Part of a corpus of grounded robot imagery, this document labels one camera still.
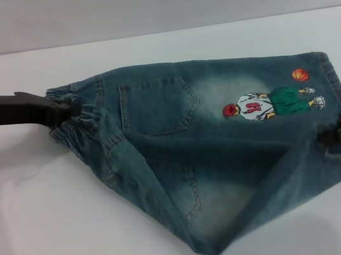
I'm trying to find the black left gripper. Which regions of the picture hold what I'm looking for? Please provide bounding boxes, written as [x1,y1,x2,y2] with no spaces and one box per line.
[0,82,73,135]

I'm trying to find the blue denim shorts with print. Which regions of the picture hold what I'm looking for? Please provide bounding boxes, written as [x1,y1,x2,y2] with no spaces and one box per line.
[40,34,341,255]

